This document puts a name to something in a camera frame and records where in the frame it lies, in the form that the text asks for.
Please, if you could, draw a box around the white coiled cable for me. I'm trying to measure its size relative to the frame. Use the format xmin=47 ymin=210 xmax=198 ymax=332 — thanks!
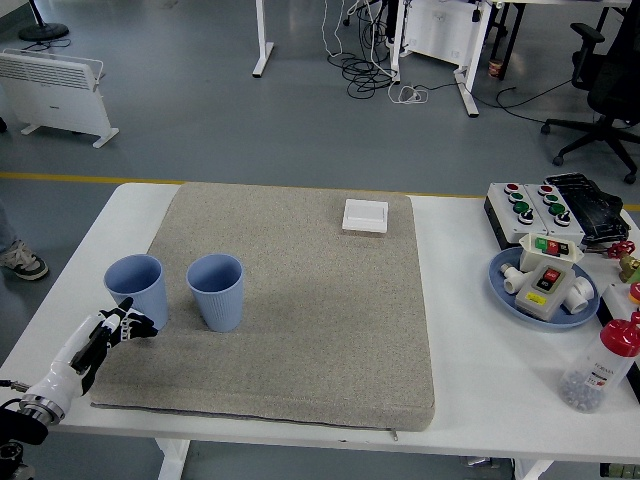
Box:
xmin=387 ymin=82 xmax=430 ymax=106

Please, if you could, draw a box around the person's leg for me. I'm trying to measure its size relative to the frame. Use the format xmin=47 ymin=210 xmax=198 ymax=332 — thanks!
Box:
xmin=0 ymin=199 xmax=24 ymax=256

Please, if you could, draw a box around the black cable bundle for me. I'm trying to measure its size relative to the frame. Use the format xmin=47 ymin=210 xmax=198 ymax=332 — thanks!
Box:
xmin=327 ymin=0 xmax=401 ymax=99

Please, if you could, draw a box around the brass valve with red handle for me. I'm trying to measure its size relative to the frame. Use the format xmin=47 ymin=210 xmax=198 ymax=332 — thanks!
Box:
xmin=607 ymin=240 xmax=640 ymax=285

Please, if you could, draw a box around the person's shoe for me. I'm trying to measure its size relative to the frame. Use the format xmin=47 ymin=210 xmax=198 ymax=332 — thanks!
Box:
xmin=0 ymin=240 xmax=50 ymax=281

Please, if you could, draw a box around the white wall switch plate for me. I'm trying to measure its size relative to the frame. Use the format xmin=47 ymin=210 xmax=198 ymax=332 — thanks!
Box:
xmin=341 ymin=198 xmax=390 ymax=234

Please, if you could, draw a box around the black fan stand base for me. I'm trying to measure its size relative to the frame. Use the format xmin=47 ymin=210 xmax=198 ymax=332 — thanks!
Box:
xmin=18 ymin=0 xmax=70 ymax=42

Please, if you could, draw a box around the white table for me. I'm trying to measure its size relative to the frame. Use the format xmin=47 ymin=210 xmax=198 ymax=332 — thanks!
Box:
xmin=0 ymin=182 xmax=640 ymax=480

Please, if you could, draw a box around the dark green crate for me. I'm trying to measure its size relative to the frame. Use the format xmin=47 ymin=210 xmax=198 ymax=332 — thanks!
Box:
xmin=599 ymin=462 xmax=640 ymax=480

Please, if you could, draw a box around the blue ribbed plastic cup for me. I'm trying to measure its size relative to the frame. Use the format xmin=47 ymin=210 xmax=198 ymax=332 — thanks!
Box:
xmin=103 ymin=254 xmax=170 ymax=329
xmin=185 ymin=254 xmax=245 ymax=334

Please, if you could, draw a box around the clear bottle with red cap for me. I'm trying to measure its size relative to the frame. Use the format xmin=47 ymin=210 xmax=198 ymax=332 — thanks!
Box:
xmin=558 ymin=310 xmax=640 ymax=414

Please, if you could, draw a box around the white desk leg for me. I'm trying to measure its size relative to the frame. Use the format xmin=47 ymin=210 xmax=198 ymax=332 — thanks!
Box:
xmin=452 ymin=0 xmax=496 ymax=118
xmin=251 ymin=0 xmax=276 ymax=78

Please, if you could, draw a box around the grey red-black switch box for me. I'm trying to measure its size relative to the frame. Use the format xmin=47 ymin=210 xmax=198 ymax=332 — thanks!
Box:
xmin=514 ymin=263 xmax=575 ymax=321

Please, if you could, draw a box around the grey-brown cushion mat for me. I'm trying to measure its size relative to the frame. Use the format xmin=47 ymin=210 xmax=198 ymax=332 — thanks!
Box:
xmin=83 ymin=181 xmax=437 ymax=434

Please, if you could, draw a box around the white pipe fitting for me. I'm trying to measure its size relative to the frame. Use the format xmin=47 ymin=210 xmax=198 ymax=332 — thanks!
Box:
xmin=500 ymin=263 xmax=526 ymax=297
xmin=564 ymin=277 xmax=597 ymax=315

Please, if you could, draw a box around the blue round plate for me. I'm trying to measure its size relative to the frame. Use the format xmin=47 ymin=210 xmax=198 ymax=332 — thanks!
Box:
xmin=488 ymin=246 xmax=601 ymax=333

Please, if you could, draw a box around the black ridged tool case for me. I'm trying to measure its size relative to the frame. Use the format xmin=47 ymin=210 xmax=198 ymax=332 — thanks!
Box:
xmin=543 ymin=172 xmax=632 ymax=247

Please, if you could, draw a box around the emergency stop button box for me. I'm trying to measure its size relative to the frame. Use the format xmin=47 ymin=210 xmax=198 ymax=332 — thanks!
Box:
xmin=597 ymin=281 xmax=640 ymax=331

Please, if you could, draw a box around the black office chair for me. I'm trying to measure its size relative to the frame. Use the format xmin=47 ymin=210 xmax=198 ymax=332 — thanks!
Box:
xmin=540 ymin=0 xmax=640 ymax=185

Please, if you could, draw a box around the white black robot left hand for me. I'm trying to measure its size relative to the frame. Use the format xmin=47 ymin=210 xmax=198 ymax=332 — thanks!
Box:
xmin=25 ymin=297 xmax=159 ymax=407

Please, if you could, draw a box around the long black floor cable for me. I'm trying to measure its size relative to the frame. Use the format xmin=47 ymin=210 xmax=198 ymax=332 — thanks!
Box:
xmin=427 ymin=78 xmax=576 ymax=124

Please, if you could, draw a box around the cream three-button switch box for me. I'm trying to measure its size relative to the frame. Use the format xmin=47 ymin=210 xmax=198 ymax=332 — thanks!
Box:
xmin=517 ymin=232 xmax=585 ymax=274

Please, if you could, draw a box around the white push-button control box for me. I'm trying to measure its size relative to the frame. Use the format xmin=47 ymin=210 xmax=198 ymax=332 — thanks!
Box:
xmin=524 ymin=182 xmax=586 ymax=246
xmin=483 ymin=181 xmax=551 ymax=251

